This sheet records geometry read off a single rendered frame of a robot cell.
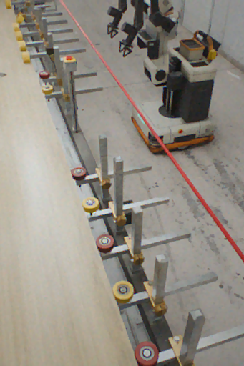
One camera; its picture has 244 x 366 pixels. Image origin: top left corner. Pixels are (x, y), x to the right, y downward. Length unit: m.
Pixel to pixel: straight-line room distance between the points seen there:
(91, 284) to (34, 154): 0.93
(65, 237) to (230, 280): 1.39
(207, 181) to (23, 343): 2.34
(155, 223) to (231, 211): 0.63
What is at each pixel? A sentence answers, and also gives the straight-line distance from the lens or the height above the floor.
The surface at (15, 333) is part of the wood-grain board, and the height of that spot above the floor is 0.90.
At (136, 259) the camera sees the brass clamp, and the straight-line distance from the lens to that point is 1.64.
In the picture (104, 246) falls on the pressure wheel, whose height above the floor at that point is 0.91.
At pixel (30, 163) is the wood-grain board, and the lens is 2.06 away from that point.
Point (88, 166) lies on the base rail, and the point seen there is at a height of 0.70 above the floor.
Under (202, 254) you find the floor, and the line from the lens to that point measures 2.77.
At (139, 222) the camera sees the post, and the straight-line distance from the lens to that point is 1.50.
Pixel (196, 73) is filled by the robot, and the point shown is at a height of 0.77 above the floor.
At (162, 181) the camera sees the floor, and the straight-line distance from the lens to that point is 3.28.
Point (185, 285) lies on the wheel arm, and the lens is 1.59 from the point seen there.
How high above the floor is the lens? 2.14
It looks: 41 degrees down
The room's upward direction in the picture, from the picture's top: straight up
